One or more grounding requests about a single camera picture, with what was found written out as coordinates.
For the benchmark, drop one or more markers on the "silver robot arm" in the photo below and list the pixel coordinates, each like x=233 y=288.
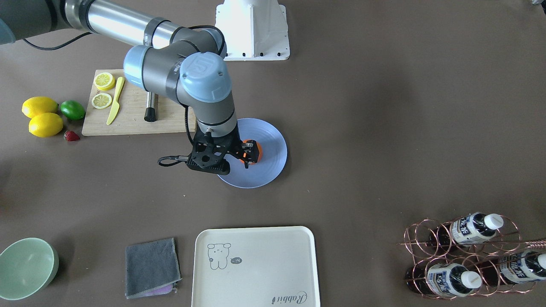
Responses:
x=184 y=64

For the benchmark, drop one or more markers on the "mint green bowl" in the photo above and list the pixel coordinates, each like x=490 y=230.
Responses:
x=26 y=267

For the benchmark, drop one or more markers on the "lemon slice upper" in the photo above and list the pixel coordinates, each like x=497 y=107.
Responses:
x=104 y=81

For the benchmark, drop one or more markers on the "yellow lemon near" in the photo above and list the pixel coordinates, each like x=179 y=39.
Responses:
x=45 y=125

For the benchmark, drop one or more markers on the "grey folded cloth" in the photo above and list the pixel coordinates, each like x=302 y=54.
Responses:
x=151 y=268

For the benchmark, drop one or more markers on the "yellow plastic knife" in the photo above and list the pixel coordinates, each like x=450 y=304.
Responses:
x=115 y=106

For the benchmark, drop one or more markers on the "steel muddler black tip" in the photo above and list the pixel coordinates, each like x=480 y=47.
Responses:
x=151 y=104

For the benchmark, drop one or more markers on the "green lime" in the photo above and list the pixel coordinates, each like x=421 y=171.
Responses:
x=72 y=110

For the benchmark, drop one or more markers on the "cream rabbit tray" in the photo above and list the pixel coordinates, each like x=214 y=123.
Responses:
x=256 y=267

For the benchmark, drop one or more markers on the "copper wire bottle rack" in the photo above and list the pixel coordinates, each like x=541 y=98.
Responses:
x=508 y=240

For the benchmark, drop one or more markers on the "bamboo cutting board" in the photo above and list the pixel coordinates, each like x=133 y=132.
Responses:
x=130 y=118

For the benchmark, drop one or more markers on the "red strawberry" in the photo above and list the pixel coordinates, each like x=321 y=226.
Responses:
x=71 y=136

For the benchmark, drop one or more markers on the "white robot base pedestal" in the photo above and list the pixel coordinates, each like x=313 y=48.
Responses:
x=255 y=30

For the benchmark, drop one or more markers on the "blue plate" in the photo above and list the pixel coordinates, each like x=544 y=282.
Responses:
x=274 y=153

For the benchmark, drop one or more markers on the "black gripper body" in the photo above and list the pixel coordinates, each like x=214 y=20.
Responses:
x=234 y=146

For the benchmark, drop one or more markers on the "tea bottle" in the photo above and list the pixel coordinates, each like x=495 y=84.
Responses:
x=465 y=231
x=515 y=268
x=443 y=280

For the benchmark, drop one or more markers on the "yellow lemon far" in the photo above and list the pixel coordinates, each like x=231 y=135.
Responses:
x=37 y=105

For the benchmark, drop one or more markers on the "yellow lemon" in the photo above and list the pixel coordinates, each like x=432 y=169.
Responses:
x=37 y=105
x=45 y=125

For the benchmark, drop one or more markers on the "orange mandarin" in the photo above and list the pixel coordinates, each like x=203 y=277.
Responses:
x=252 y=152

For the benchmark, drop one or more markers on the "tea bottle top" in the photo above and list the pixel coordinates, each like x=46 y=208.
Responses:
x=465 y=231

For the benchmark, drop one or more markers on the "lemon slice lower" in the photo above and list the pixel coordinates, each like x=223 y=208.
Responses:
x=101 y=101

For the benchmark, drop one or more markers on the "lemon slice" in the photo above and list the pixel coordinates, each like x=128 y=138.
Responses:
x=101 y=101
x=104 y=81

